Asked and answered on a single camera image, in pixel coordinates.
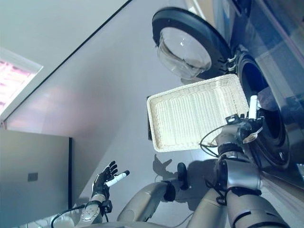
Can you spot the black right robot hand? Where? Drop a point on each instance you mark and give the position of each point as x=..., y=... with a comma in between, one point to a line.
x=249, y=129

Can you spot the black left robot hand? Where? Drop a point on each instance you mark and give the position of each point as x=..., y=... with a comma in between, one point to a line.
x=102, y=183

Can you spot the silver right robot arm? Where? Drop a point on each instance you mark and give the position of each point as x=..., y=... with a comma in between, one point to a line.
x=242, y=175

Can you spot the grey front-load washing machine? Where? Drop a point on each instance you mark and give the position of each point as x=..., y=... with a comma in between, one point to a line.
x=273, y=59

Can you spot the round washing machine door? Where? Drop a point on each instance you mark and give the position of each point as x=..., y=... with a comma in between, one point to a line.
x=185, y=47

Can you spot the silver left robot leg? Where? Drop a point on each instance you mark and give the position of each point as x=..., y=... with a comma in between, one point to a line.
x=147, y=199

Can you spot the white wicker basket tray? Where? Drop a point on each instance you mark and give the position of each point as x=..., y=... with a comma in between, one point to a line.
x=190, y=111

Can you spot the dark brown wooden stool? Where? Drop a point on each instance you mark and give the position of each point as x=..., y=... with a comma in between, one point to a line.
x=149, y=133

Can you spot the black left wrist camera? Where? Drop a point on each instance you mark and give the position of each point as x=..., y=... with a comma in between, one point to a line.
x=107, y=206

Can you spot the dark wall switch plate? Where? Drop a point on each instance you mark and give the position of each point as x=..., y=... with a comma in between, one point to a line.
x=32, y=177

